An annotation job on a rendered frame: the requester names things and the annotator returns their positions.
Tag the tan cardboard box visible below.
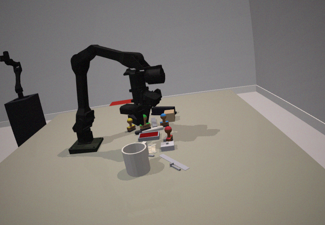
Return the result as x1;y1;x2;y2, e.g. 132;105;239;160
164;109;175;122

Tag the red ink pad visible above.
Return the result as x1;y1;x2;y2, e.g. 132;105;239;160
138;131;160;142

